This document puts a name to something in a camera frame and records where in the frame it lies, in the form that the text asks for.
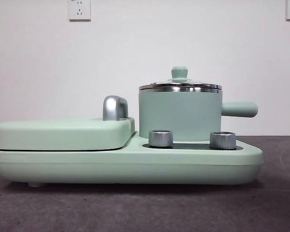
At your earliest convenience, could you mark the silver control knob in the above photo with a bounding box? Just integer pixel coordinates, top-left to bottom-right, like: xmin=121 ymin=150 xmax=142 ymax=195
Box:
xmin=148 ymin=130 xmax=174 ymax=147
xmin=209 ymin=131 xmax=237 ymax=149

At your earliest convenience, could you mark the mint green pot with handle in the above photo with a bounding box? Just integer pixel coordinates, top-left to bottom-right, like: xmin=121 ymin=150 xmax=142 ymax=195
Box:
xmin=138 ymin=84 xmax=259 ymax=143

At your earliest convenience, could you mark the green griddle cover, silver handle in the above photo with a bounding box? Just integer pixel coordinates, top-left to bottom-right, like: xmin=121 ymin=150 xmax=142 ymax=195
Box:
xmin=0 ymin=96 xmax=136 ymax=151

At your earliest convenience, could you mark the glass lid with green knob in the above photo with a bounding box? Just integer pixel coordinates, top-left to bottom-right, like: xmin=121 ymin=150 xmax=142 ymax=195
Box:
xmin=138 ymin=66 xmax=222 ymax=89

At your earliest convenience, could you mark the mint green breakfast maker base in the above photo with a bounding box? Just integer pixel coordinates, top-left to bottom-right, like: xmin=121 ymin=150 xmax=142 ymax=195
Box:
xmin=0 ymin=131 xmax=264 ymax=188

